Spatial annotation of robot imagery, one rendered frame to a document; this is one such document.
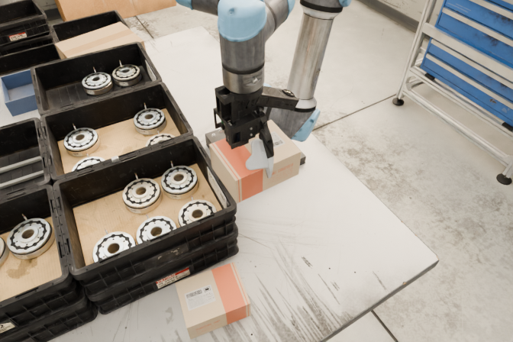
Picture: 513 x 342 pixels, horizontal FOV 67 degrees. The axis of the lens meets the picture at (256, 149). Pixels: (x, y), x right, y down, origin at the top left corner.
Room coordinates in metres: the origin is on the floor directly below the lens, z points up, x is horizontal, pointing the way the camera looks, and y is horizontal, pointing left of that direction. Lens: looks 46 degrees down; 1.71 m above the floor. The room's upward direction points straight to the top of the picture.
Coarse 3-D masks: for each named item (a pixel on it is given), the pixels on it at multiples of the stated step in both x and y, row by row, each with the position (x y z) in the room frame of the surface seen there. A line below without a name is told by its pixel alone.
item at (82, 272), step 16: (176, 144) 0.79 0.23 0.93; (128, 160) 0.73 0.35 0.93; (208, 160) 0.72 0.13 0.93; (80, 176) 0.67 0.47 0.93; (224, 192) 0.61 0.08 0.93; (224, 208) 0.56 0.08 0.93; (64, 224) 0.52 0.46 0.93; (192, 224) 0.52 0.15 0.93; (208, 224) 0.53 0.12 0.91; (64, 240) 0.47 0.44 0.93; (160, 240) 0.47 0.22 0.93; (112, 256) 0.43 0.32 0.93; (128, 256) 0.44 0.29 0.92; (80, 272) 0.40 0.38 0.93; (96, 272) 0.40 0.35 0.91
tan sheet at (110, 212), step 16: (208, 192) 0.69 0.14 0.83; (80, 208) 0.63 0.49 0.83; (96, 208) 0.63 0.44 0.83; (112, 208) 0.63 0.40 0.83; (160, 208) 0.63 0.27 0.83; (176, 208) 0.63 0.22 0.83; (80, 224) 0.58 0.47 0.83; (96, 224) 0.58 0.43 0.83; (112, 224) 0.58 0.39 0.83; (128, 224) 0.58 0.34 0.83; (176, 224) 0.58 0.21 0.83; (80, 240) 0.53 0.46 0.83; (96, 240) 0.53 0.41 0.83
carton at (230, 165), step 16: (272, 128) 0.65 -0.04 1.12; (224, 144) 0.59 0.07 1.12; (288, 144) 0.59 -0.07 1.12; (224, 160) 0.55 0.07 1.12; (240, 160) 0.55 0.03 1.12; (288, 160) 0.56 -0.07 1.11; (224, 176) 0.54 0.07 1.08; (240, 176) 0.50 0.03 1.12; (256, 176) 0.52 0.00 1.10; (272, 176) 0.54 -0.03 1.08; (288, 176) 0.56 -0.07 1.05; (240, 192) 0.50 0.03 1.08; (256, 192) 0.52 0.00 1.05
